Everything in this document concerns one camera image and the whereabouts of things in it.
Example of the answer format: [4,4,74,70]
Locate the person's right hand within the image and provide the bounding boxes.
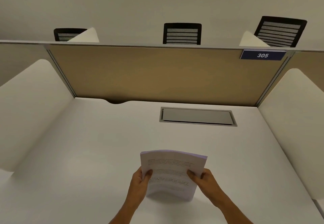
[187,168,225,208]

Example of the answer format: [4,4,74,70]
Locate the person's left hand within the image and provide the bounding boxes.
[127,167,153,208]

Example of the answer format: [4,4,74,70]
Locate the white printed paper stack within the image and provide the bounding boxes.
[140,150,208,202]

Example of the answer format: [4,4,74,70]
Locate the person's left forearm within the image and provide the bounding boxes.
[109,200,140,224]

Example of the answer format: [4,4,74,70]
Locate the person's right forearm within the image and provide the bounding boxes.
[215,195,254,224]

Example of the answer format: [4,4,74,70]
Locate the beige desk partition panel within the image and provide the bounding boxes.
[46,44,291,107]

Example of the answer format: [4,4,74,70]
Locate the white side divider panel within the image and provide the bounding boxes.
[0,59,75,172]
[258,68,324,200]
[239,31,271,47]
[67,27,100,43]

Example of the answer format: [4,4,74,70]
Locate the blue number sign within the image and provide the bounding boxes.
[240,50,287,61]

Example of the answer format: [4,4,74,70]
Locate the black mesh office chair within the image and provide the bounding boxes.
[254,16,308,48]
[54,28,88,42]
[163,23,202,45]

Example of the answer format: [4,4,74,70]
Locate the grey desk cable hatch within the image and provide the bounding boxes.
[159,107,238,127]

